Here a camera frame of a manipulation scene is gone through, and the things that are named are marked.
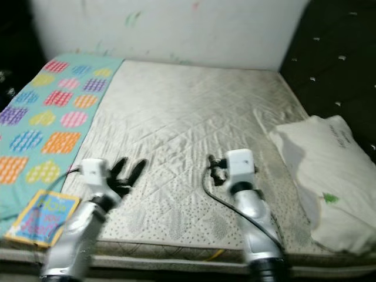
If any blue yellow children's book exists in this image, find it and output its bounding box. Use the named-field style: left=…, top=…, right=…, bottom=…
left=5, top=189, right=82, bottom=247

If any beige pillow with green tree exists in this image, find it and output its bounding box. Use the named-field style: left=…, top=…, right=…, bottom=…
left=267, top=115, right=376, bottom=254

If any beige quilted mattress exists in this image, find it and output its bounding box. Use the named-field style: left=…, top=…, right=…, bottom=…
left=0, top=59, right=376, bottom=277

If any teal blanket with colourful shapes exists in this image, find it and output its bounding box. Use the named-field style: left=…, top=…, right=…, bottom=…
left=0, top=54, right=125, bottom=221

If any dark tufted headboard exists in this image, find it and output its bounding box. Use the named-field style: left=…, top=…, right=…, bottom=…
left=279, top=0, right=376, bottom=145

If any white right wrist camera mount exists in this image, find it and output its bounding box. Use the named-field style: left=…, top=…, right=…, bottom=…
left=226, top=149, right=256, bottom=184

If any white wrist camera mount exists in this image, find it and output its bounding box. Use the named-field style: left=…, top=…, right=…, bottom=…
left=81, top=157, right=110, bottom=194
left=226, top=149, right=256, bottom=184

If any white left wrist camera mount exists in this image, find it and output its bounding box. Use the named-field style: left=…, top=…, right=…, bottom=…
left=81, top=157, right=110, bottom=194

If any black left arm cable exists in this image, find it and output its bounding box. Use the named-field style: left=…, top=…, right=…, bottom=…
left=62, top=166, right=83, bottom=177

